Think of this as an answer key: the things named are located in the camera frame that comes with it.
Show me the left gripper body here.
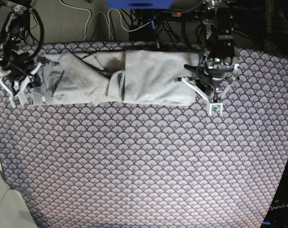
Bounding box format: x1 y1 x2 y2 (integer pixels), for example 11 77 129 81
175 63 239 115

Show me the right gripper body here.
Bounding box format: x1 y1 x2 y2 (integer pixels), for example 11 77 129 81
0 57 49 108

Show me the light grey T-shirt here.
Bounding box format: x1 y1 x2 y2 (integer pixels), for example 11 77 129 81
30 50 199 106

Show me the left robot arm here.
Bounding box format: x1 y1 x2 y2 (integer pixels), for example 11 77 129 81
180 0 239 115

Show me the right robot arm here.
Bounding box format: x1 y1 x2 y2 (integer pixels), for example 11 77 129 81
0 0 45 108

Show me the red black table clamp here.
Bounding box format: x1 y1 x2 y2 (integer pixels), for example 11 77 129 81
154 42 161 49

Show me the black power strip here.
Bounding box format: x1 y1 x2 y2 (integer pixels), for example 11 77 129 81
171 10 206 19

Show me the black box on floor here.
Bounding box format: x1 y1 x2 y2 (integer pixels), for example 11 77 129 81
129 25 155 41

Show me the fan patterned tablecloth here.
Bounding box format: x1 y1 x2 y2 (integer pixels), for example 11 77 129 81
0 49 288 228

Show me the blue box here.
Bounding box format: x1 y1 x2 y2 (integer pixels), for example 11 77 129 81
107 0 173 9

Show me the beige plastic bin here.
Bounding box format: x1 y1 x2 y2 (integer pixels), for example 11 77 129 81
0 171 37 228

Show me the black OpenArm case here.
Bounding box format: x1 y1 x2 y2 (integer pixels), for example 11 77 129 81
261 161 288 228

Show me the white cable on floor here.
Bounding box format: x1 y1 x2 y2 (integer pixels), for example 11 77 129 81
59 0 152 41

